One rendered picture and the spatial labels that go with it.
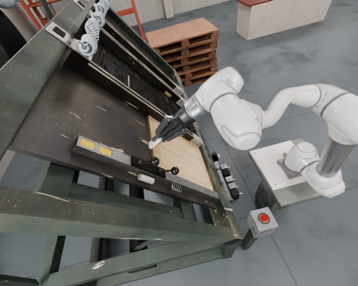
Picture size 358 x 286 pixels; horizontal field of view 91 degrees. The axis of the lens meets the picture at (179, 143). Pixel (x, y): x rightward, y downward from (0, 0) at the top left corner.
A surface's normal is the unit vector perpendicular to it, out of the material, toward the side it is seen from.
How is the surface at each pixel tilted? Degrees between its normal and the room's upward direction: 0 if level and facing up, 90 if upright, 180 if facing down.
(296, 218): 0
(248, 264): 0
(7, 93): 57
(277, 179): 1
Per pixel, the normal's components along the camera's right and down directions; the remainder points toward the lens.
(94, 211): 0.73, -0.55
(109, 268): -0.16, -0.63
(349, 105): -0.66, -0.36
